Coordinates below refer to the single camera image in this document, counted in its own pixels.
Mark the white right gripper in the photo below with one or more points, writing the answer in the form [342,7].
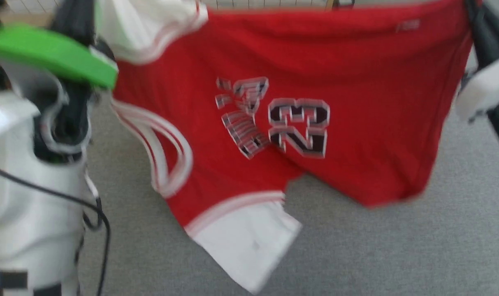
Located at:
[486,88]

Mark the red and white basketball jersey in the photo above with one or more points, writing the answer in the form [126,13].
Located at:
[315,82]

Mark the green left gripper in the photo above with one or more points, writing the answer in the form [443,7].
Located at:
[52,51]

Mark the lemon print partition screen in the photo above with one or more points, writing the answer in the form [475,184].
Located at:
[253,3]

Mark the grey fabric sofa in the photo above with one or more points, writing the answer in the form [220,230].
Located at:
[397,246]

